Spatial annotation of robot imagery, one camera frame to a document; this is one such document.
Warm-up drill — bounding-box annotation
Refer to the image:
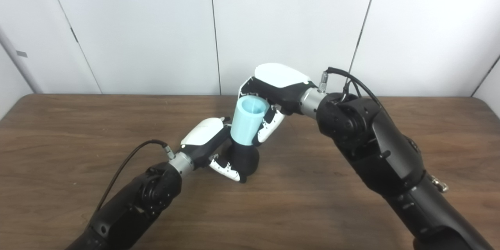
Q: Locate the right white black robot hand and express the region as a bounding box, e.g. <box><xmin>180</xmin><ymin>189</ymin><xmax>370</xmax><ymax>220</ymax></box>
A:
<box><xmin>237</xmin><ymin>63</ymin><xmax>319</xmax><ymax>144</ymax></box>

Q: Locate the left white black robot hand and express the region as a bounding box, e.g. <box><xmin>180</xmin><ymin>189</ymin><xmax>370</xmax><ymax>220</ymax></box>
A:
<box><xmin>180</xmin><ymin>116</ymin><xmax>247</xmax><ymax>183</ymax></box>

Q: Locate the light-blue hose piece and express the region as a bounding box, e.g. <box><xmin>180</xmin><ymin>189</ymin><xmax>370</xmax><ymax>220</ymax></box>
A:
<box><xmin>230</xmin><ymin>96</ymin><xmax>271</xmax><ymax>147</ymax></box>

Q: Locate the black flared nozzle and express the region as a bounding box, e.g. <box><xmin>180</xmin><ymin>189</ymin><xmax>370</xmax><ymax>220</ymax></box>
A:
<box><xmin>221</xmin><ymin>141</ymin><xmax>260</xmax><ymax>182</ymax></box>

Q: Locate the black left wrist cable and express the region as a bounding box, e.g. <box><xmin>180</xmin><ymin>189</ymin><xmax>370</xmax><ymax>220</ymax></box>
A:
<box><xmin>95</xmin><ymin>139</ymin><xmax>175</xmax><ymax>213</ymax></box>

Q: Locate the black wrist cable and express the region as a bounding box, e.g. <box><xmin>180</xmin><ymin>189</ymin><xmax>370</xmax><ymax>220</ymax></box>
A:
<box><xmin>95</xmin><ymin>139</ymin><xmax>175</xmax><ymax>213</ymax></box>
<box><xmin>318</xmin><ymin>66</ymin><xmax>387</xmax><ymax>114</ymax></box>

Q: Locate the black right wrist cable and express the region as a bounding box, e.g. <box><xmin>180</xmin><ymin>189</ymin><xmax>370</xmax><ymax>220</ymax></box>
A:
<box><xmin>318</xmin><ymin>66</ymin><xmax>387</xmax><ymax>114</ymax></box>

